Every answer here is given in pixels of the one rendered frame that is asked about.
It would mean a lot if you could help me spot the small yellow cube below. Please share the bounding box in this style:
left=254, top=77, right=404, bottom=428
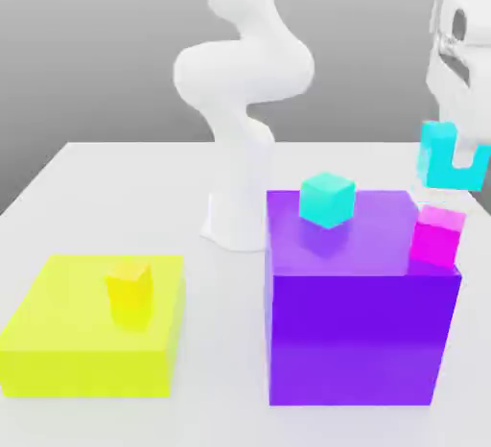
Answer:
left=105, top=260, right=153, bottom=332

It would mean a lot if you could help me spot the large purple box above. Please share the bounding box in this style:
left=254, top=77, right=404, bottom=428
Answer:
left=264, top=189, right=463, bottom=407

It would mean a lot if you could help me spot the small turquoise cube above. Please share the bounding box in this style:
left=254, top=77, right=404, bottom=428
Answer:
left=297, top=171, right=357, bottom=230

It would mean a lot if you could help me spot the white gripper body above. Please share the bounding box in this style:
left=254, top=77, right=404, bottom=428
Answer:
left=425, top=37, right=491, bottom=149

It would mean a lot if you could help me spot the small magenta cube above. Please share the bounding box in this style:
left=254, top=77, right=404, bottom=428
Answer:
left=408, top=203, right=468, bottom=270

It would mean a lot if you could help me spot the small cyan cube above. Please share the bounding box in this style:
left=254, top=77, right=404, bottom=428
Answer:
left=416, top=119, right=491, bottom=192

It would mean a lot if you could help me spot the large yellow box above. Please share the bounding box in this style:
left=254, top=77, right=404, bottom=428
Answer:
left=0, top=253, right=188, bottom=399

